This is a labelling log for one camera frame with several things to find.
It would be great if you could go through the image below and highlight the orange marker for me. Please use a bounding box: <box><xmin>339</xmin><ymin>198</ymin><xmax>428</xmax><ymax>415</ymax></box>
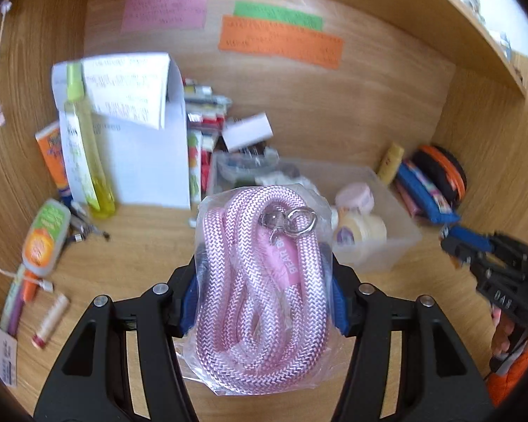
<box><xmin>20</xmin><ymin>270</ymin><xmax>40</xmax><ymax>303</ymax></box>

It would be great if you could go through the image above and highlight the white card box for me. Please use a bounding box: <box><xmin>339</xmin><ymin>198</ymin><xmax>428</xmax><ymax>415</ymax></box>
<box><xmin>222</xmin><ymin>113</ymin><xmax>274</xmax><ymax>152</ymax></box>

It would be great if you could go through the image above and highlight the pink notebook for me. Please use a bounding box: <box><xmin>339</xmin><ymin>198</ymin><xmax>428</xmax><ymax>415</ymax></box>
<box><xmin>394</xmin><ymin>180</ymin><xmax>427</xmax><ymax>221</ymax></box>

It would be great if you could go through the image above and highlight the purple green pen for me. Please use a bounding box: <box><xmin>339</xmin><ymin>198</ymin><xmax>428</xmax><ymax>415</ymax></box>
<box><xmin>1</xmin><ymin>264</ymin><xmax>27</xmax><ymax>337</ymax></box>

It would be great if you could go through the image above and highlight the small yellow bottle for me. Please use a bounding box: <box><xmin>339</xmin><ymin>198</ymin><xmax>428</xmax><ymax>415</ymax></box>
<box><xmin>376</xmin><ymin>142</ymin><xmax>406</xmax><ymax>185</ymax></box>

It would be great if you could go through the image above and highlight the clear plastic box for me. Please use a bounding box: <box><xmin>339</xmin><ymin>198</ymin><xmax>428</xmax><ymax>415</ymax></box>
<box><xmin>209</xmin><ymin>154</ymin><xmax>423</xmax><ymax>273</ymax></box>

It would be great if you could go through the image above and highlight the blue pencil case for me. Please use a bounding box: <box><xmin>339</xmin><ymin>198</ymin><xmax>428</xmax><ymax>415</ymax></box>
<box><xmin>396</xmin><ymin>160</ymin><xmax>460</xmax><ymax>226</ymax></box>

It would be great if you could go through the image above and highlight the wooden desktop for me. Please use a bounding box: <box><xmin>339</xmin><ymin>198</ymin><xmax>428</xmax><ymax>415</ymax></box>
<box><xmin>0</xmin><ymin>158</ymin><xmax>502</xmax><ymax>422</ymax></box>

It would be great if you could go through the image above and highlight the bundle of metal pens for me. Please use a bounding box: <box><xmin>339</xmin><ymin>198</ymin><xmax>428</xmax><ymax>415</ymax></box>
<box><xmin>68</xmin><ymin>200</ymin><xmax>111</xmax><ymax>242</ymax></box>

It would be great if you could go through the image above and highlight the black orange zip case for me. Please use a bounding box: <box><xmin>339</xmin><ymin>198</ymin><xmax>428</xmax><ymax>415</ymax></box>
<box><xmin>411</xmin><ymin>144</ymin><xmax>468</xmax><ymax>209</ymax></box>

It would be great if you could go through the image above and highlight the small lip balm tube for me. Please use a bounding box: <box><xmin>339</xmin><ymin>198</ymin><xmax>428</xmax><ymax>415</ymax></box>
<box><xmin>32</xmin><ymin>294</ymin><xmax>70</xmax><ymax>350</ymax></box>

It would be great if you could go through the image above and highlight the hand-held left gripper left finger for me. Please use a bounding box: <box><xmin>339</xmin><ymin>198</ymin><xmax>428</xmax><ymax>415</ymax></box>
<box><xmin>33</xmin><ymin>255</ymin><xmax>203</xmax><ymax>422</ymax></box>

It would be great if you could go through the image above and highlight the orange paper note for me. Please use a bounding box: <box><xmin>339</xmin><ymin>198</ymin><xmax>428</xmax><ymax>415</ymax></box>
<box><xmin>219</xmin><ymin>14</ymin><xmax>344</xmax><ymax>70</ymax></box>

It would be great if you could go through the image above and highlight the yellow-green spray bottle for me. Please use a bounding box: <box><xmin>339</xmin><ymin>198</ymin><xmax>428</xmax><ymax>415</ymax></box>
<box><xmin>66</xmin><ymin>62</ymin><xmax>115</xmax><ymax>219</ymax></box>

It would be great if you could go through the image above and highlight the person's right forearm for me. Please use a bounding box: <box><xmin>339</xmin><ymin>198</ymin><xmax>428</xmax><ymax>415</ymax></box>
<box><xmin>486</xmin><ymin>338</ymin><xmax>528</xmax><ymax>407</ymax></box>

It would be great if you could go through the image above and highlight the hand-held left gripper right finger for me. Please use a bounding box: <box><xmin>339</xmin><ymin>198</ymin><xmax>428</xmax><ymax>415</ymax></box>
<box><xmin>330</xmin><ymin>255</ymin><xmax>496</xmax><ymax>422</ymax></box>

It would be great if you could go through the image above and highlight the pink round jar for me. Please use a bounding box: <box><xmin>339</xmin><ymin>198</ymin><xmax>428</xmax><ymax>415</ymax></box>
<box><xmin>335</xmin><ymin>182</ymin><xmax>376</xmax><ymax>212</ymax></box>

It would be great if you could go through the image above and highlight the orange tube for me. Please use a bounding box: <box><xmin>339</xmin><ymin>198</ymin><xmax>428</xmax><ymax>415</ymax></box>
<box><xmin>35</xmin><ymin>121</ymin><xmax>71</xmax><ymax>198</ymax></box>

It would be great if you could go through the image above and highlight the pink paper note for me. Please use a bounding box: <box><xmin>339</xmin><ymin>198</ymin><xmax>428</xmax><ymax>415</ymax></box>
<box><xmin>122</xmin><ymin>0</ymin><xmax>210</xmax><ymax>33</ymax></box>

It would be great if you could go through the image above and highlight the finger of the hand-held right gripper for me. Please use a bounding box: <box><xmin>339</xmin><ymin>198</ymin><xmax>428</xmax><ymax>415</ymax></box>
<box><xmin>449</xmin><ymin>224</ymin><xmax>528</xmax><ymax>265</ymax></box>
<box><xmin>440</xmin><ymin>238</ymin><xmax>483</xmax><ymax>274</ymax></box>

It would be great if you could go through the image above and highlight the stack of colourful booklets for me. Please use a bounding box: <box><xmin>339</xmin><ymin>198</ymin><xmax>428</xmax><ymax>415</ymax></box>
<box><xmin>182</xmin><ymin>78</ymin><xmax>232</xmax><ymax>141</ymax></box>

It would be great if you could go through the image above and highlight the fruit print book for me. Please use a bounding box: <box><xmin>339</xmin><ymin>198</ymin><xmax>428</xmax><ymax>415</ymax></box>
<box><xmin>187</xmin><ymin>129</ymin><xmax>204</xmax><ymax>205</ymax></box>

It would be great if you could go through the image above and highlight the white folded paper pad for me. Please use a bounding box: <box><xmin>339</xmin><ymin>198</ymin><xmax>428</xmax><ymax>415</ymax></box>
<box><xmin>52</xmin><ymin>53</ymin><xmax>192</xmax><ymax>209</ymax></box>

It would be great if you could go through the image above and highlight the white printed card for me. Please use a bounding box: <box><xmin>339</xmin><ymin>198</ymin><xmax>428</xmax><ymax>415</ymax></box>
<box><xmin>0</xmin><ymin>314</ymin><xmax>18</xmax><ymax>388</ymax></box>

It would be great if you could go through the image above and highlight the pink rope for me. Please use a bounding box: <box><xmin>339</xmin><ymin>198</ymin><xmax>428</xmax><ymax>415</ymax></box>
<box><xmin>189</xmin><ymin>182</ymin><xmax>335</xmax><ymax>398</ymax></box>

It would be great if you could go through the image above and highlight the green paper note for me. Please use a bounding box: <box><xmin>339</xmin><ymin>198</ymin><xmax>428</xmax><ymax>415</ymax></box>
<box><xmin>233</xmin><ymin>1</ymin><xmax>325</xmax><ymax>32</ymax></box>

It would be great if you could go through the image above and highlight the cream tape roll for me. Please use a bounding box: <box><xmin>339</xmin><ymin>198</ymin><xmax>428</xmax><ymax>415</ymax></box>
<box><xmin>334</xmin><ymin>211</ymin><xmax>388</xmax><ymax>249</ymax></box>

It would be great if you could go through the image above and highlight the person's right hand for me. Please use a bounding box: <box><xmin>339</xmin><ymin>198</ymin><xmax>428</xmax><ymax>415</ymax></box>
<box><xmin>490</xmin><ymin>305</ymin><xmax>517</xmax><ymax>361</ymax></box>

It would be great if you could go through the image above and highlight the green orange wipes pack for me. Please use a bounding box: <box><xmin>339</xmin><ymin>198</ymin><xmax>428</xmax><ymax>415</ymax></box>
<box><xmin>22</xmin><ymin>199</ymin><xmax>72</xmax><ymax>275</ymax></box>

